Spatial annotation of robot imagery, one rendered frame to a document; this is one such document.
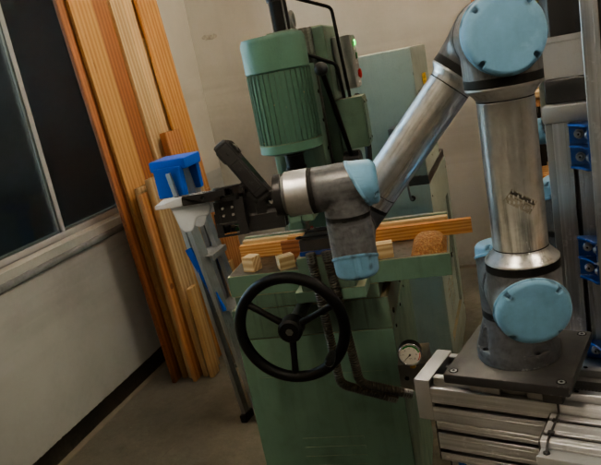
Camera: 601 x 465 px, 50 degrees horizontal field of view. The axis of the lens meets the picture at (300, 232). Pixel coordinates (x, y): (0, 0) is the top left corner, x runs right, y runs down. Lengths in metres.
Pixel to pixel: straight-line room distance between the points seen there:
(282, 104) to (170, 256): 1.62
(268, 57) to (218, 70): 2.68
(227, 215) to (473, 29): 0.47
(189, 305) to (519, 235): 2.41
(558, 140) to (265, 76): 0.76
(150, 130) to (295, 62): 1.86
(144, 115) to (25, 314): 1.22
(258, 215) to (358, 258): 0.18
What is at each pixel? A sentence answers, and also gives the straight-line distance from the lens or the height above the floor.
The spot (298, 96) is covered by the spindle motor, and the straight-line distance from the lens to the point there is 1.72.
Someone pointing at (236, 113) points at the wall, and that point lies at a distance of 4.36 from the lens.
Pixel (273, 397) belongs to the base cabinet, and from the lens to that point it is 1.90.
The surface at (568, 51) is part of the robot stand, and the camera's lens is 1.35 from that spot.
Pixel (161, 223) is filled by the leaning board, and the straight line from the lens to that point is 3.15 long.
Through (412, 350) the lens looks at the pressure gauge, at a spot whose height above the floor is 0.67.
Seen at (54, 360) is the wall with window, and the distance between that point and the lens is 2.98.
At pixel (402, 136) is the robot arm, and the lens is 1.13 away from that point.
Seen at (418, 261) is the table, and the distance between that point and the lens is 1.66.
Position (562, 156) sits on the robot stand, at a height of 1.15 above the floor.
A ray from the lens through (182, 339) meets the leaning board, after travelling 3.28.
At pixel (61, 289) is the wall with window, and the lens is 3.02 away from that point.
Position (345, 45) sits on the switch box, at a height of 1.45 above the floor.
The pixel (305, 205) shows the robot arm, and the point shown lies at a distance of 1.02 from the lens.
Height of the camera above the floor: 1.41
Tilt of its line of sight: 14 degrees down
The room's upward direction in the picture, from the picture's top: 11 degrees counter-clockwise
